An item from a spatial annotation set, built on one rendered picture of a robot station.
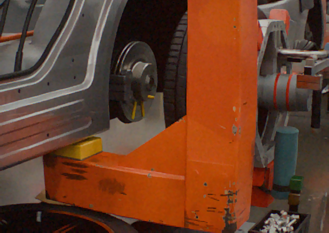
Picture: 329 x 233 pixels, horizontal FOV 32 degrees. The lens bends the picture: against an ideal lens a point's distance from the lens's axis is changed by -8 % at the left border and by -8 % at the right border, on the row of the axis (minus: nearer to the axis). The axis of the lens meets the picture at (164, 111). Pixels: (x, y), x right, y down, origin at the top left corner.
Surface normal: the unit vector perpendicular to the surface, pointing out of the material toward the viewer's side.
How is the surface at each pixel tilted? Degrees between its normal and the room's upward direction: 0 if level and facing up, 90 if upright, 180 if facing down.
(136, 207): 90
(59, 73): 90
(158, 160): 90
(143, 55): 90
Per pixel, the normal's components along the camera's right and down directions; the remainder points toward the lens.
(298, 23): 0.61, 0.18
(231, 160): -0.44, 0.17
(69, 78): 0.90, 0.09
